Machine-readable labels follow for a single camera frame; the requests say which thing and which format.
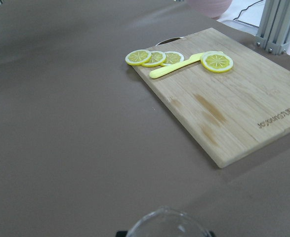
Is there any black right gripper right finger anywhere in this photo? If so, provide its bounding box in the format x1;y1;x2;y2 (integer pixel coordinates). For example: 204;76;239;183
208;231;214;237

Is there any yellow plastic knife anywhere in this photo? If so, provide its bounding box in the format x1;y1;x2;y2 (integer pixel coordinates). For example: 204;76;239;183
149;51;224;79

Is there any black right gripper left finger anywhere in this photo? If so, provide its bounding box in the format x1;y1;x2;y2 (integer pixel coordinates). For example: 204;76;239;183
116;231;127;237

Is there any lemon slice on knife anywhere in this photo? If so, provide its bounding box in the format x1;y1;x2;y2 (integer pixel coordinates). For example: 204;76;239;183
201;51;234;73

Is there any small clear glass cup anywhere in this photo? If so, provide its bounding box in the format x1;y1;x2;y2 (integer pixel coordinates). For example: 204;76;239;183
127;206;209;237

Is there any lemon slice upper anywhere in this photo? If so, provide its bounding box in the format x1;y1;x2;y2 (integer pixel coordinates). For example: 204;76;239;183
160;51;184;67

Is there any aluminium frame post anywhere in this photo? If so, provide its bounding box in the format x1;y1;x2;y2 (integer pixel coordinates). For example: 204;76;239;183
254;0;290;55

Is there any wooden cutting board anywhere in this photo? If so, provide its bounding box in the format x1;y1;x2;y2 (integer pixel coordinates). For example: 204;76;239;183
134;28;290;168

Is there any lemon slice middle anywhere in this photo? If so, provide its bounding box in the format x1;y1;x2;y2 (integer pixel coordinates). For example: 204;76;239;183
142;51;166;67

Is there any pink bowl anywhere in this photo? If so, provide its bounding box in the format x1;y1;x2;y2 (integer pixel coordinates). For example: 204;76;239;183
186;0;232;18

